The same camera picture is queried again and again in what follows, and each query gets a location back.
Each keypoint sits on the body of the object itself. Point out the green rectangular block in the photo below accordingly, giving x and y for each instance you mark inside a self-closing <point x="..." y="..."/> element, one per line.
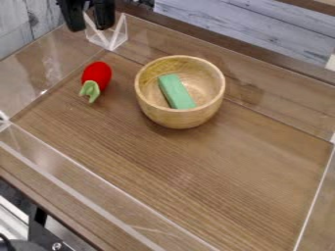
<point x="175" y="92"/>

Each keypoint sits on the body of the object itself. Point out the black metal bracket with bolt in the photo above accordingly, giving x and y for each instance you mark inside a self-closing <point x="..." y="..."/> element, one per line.
<point x="42" y="236"/>

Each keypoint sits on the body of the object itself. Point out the red plush tomato toy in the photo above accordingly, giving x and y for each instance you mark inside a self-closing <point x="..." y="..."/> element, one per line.
<point x="95" y="80"/>

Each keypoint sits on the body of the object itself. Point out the wooden bowl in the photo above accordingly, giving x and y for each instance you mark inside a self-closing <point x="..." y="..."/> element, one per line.
<point x="205" y="82"/>

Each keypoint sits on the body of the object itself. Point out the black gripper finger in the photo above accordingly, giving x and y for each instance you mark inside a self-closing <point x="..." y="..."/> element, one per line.
<point x="105" y="14"/>
<point x="73" y="12"/>

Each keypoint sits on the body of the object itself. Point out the clear acrylic table barrier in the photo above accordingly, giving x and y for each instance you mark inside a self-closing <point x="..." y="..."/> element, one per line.
<point x="225" y="187"/>

